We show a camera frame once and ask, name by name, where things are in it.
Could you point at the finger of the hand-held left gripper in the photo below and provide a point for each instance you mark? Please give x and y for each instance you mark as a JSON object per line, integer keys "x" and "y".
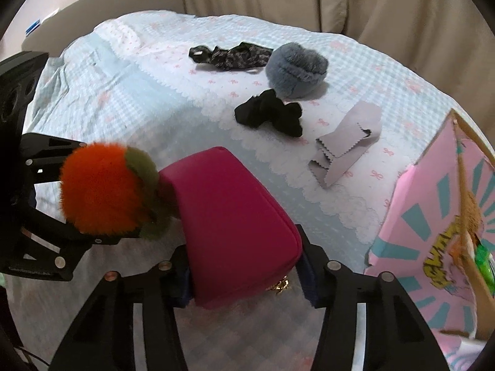
{"x": 58, "y": 245}
{"x": 38, "y": 150}

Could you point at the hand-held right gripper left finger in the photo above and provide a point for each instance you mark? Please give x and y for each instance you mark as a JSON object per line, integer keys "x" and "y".
{"x": 181, "y": 294}

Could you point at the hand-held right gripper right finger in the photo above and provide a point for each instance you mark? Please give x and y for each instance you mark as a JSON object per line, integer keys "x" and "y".
{"x": 310, "y": 284}

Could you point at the orange fluffy plush ball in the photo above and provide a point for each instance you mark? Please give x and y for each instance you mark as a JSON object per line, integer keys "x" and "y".
{"x": 102, "y": 189}

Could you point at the magenta zip pouch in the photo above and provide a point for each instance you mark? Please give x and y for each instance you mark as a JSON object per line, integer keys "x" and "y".
{"x": 232, "y": 224}

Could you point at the pink printed cardboard box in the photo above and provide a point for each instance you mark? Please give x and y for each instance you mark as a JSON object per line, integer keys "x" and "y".
{"x": 421, "y": 235}

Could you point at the light blue gingham bedsheet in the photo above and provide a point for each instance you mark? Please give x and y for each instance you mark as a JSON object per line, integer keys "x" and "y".
{"x": 154, "y": 96}

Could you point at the grey lens cloth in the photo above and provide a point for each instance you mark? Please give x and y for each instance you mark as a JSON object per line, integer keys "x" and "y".
{"x": 344, "y": 145}

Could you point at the black sock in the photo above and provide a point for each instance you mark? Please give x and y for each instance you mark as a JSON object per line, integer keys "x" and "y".
{"x": 270, "y": 114}

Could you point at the green plastic item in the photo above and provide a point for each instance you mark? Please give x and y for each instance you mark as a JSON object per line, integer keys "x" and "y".
{"x": 485, "y": 266}

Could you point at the black patterned headband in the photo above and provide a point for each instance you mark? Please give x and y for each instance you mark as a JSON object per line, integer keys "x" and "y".
{"x": 236, "y": 57}

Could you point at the beige curtain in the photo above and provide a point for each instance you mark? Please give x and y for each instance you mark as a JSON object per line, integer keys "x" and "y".
{"x": 348, "y": 0}

